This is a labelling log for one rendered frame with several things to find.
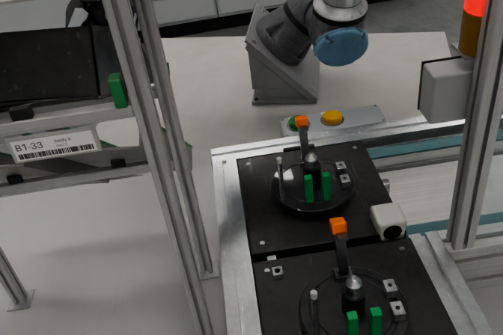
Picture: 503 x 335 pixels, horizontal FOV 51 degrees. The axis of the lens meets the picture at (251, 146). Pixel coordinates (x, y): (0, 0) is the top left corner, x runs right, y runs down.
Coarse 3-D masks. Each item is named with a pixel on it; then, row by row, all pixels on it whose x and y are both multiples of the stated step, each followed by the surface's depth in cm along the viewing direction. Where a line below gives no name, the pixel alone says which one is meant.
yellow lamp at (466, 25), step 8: (464, 16) 60; (472, 16) 59; (480, 16) 58; (464, 24) 60; (472, 24) 59; (480, 24) 59; (464, 32) 61; (472, 32) 60; (464, 40) 61; (472, 40) 60; (464, 48) 62; (472, 48) 61; (472, 56) 61
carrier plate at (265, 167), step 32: (256, 160) 97; (288, 160) 96; (352, 160) 94; (256, 192) 90; (384, 192) 87; (256, 224) 84; (288, 224) 83; (320, 224) 82; (352, 224) 82; (256, 256) 79; (288, 256) 80
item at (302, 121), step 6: (300, 120) 88; (306, 120) 89; (300, 126) 88; (306, 126) 88; (300, 132) 89; (306, 132) 89; (300, 138) 90; (306, 138) 90; (300, 144) 90; (306, 144) 90; (306, 150) 90
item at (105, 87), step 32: (32, 32) 53; (64, 32) 53; (96, 32) 53; (0, 64) 54; (32, 64) 54; (64, 64) 53; (96, 64) 53; (0, 96) 55; (32, 96) 54; (64, 96) 54; (96, 96) 54
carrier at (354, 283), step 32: (320, 256) 77; (352, 256) 76; (384, 256) 76; (416, 256) 75; (256, 288) 74; (288, 288) 73; (320, 288) 70; (352, 288) 63; (384, 288) 68; (416, 288) 71; (288, 320) 69; (320, 320) 66; (352, 320) 60; (384, 320) 65; (416, 320) 67; (448, 320) 67
